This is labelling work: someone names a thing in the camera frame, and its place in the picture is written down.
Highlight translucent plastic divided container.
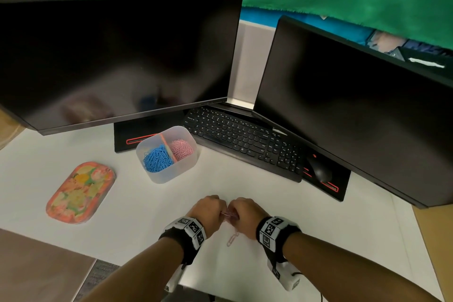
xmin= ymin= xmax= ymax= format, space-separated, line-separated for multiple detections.
xmin=136 ymin=125 xmax=199 ymax=185

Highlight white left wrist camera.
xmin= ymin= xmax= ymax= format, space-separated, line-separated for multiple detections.
xmin=164 ymin=264 xmax=185 ymax=293

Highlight wristband with marker tags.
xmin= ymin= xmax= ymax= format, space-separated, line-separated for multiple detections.
xmin=159 ymin=217 xmax=207 ymax=265
xmin=256 ymin=217 xmax=302 ymax=263

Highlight left wristband with marker tags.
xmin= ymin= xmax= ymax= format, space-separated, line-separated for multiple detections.
xmin=159 ymin=217 xmax=207 ymax=265

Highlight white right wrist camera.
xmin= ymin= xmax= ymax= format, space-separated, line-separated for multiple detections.
xmin=268 ymin=259 xmax=302 ymax=292

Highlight black red-trimmed desk mat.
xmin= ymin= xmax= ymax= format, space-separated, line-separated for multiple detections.
xmin=114 ymin=110 xmax=186 ymax=153

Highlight black computer monitor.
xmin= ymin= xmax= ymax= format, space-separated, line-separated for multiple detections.
xmin=0 ymin=0 xmax=243 ymax=136
xmin=252 ymin=16 xmax=453 ymax=210

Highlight heap of sorted blue paperclips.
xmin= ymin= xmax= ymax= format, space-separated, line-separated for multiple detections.
xmin=143 ymin=145 xmax=174 ymax=174

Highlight black keyboard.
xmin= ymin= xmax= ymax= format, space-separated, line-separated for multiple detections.
xmin=183 ymin=106 xmax=306 ymax=183

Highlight right wristband with marker tags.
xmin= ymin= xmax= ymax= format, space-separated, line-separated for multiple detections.
xmin=256 ymin=217 xmax=302 ymax=263

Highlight person's right forearm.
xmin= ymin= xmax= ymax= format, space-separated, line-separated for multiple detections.
xmin=283 ymin=231 xmax=443 ymax=302

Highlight person's left forearm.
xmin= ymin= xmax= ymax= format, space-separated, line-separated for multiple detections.
xmin=81 ymin=237 xmax=184 ymax=302

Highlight person's left hand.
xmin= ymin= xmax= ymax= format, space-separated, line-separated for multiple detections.
xmin=186 ymin=194 xmax=228 ymax=239

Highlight black equipment white labels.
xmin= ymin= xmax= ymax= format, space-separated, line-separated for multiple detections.
xmin=389 ymin=47 xmax=453 ymax=78

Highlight pile of blue pink paperclips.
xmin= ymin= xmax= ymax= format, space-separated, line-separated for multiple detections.
xmin=220 ymin=210 xmax=241 ymax=248

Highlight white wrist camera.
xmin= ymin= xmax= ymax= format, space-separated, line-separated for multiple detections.
xmin=164 ymin=264 xmax=185 ymax=293
xmin=268 ymin=259 xmax=302 ymax=292

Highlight person's right hand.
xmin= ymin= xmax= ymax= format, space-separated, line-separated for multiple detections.
xmin=228 ymin=197 xmax=271 ymax=241

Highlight floral orange tin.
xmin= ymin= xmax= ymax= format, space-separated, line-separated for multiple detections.
xmin=46 ymin=161 xmax=117 ymax=225

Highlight pink paper clips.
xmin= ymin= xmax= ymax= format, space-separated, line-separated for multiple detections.
xmin=169 ymin=139 xmax=194 ymax=161

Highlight blue partition panel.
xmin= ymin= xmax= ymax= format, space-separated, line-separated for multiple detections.
xmin=240 ymin=7 xmax=374 ymax=46

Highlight black computer mouse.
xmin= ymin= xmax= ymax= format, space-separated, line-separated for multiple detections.
xmin=307 ymin=156 xmax=333 ymax=183

